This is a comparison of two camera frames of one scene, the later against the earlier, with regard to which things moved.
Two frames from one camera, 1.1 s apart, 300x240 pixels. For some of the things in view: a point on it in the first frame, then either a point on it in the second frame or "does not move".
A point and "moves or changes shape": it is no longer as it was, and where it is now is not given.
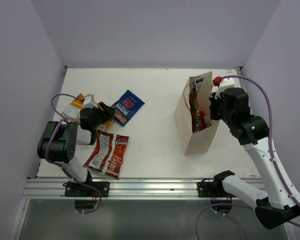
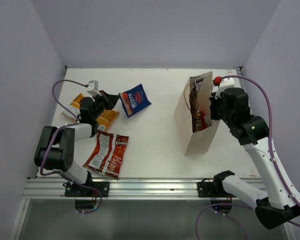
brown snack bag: x=194 y=102 does not move
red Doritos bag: x=107 y=153 does not move
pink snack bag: x=202 y=115 does not move
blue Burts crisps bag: x=126 y=107 moves or changes shape
